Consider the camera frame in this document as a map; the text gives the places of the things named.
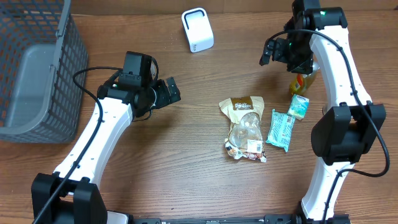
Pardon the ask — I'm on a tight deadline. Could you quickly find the teal tissue pack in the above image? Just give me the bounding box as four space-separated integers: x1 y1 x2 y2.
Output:
266 109 295 152

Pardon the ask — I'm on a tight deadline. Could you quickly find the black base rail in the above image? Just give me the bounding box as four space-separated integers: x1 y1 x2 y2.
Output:
127 213 352 224

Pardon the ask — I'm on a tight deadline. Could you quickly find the clear bottle with silver cap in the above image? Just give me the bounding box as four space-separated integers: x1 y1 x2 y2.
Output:
289 62 320 96

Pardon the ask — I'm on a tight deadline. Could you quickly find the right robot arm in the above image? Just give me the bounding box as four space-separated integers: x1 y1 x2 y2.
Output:
259 0 386 223

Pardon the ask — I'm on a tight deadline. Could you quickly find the small Kleenex tissue pack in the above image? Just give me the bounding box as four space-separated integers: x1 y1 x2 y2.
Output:
287 95 310 120

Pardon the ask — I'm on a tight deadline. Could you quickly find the grey plastic mesh basket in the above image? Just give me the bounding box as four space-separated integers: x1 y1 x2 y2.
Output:
1 0 88 143

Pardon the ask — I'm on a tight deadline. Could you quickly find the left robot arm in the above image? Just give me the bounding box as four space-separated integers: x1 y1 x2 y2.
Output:
31 51 181 223

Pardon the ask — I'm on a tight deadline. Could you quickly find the brown snack packet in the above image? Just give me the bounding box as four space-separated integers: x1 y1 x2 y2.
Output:
219 96 265 154

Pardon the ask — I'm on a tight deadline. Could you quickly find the white barcode scanner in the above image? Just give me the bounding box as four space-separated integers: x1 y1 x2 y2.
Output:
181 7 214 53

